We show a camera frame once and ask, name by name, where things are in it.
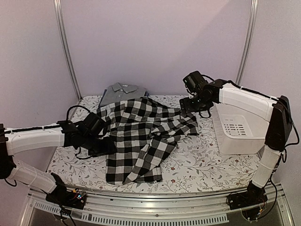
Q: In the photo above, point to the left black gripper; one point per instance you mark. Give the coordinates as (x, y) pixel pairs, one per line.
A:
(107, 149)

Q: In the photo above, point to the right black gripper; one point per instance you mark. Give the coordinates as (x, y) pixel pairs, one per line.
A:
(186, 108)

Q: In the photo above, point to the black white checkered shirt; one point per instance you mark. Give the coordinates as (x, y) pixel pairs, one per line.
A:
(145, 132)

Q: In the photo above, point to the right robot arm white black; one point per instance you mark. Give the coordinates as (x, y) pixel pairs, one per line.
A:
(278, 132)

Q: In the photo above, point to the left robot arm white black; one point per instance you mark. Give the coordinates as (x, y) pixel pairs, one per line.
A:
(83, 134)

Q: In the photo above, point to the white plastic basket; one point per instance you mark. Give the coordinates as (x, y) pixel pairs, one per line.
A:
(241, 120)

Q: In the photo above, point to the folded blue checkered shirt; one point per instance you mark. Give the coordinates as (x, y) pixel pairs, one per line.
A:
(109, 97)

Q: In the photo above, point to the folded grey polo shirt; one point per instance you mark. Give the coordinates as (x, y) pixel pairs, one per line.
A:
(127, 88)

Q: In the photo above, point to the floral patterned table cloth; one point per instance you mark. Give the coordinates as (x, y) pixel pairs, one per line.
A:
(196, 165)

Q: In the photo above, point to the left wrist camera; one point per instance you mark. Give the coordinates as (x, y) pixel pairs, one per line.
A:
(93, 124)

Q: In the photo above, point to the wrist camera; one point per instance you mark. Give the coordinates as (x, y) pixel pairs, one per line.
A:
(93, 124)
(195, 82)

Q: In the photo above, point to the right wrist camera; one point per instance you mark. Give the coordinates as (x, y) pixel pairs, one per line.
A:
(195, 82)

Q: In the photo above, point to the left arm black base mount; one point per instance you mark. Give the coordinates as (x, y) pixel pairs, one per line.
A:
(67, 198)

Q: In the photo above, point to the aluminium front rail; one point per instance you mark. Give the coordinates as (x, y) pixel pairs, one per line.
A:
(133, 209)

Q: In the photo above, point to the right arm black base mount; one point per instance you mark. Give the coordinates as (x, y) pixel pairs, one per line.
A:
(237, 200)

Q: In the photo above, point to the right aluminium frame post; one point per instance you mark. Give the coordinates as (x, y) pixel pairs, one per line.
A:
(248, 40)

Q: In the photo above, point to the aluminium frame post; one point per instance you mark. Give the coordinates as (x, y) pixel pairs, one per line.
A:
(248, 40)
(65, 46)

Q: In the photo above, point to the left aluminium frame post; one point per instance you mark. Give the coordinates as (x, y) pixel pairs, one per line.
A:
(65, 46)

